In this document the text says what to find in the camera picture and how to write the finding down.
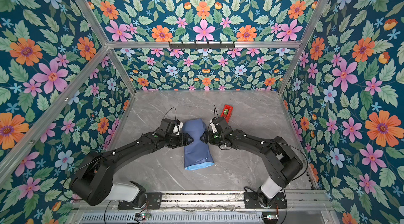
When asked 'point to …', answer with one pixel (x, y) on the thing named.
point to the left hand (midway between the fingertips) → (191, 138)
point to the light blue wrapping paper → (197, 154)
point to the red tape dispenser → (226, 112)
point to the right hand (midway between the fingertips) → (203, 138)
